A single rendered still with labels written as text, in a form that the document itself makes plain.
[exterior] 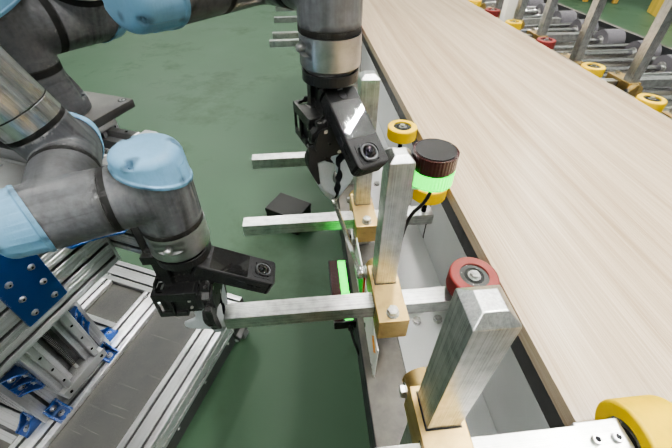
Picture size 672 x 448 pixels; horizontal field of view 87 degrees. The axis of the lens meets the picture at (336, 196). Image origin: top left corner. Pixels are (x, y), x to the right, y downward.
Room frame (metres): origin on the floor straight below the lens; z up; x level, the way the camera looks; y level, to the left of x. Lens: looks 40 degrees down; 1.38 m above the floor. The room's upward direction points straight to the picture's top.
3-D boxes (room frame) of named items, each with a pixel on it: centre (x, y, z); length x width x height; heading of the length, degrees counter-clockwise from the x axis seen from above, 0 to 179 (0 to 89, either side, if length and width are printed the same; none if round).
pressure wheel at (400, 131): (0.86, -0.18, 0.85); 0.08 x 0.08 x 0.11
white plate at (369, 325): (0.42, -0.06, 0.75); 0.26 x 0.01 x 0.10; 5
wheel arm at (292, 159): (0.84, 0.02, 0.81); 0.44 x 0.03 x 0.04; 95
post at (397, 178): (0.39, -0.08, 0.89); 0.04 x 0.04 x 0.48; 5
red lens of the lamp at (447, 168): (0.40, -0.13, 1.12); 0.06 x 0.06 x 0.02
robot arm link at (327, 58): (0.44, 0.01, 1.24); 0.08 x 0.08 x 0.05
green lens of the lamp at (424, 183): (0.40, -0.13, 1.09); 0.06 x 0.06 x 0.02
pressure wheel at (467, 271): (0.37, -0.23, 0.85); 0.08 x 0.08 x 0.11
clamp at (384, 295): (0.37, -0.09, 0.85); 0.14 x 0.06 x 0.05; 5
